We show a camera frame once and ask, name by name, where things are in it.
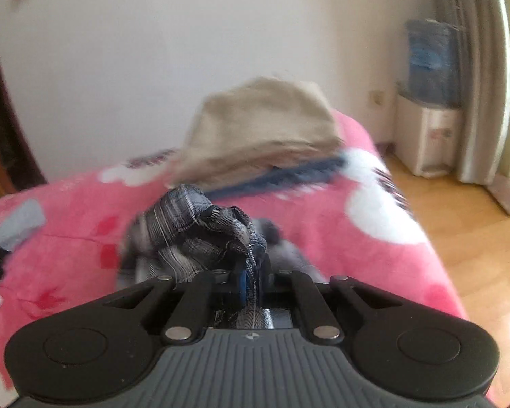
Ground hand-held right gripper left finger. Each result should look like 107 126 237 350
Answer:
104 270 247 345

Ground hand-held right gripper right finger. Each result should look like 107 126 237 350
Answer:
259 263 402 344

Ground black white plaid shirt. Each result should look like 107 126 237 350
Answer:
117 183 324 330

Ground folded blue clothes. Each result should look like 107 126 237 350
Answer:
204 155 349 198

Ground pink floral blanket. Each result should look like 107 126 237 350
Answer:
0 108 468 404

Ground folded beige cloth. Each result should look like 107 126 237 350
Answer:
168 75 345 188

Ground white water dispenser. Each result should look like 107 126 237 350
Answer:
393 89 464 179

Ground light blue cloth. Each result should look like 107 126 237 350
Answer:
0 199 47 251

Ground blue water bottle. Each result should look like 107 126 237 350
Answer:
405 19 462 109

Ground beige curtain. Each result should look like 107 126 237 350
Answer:
427 0 510 185

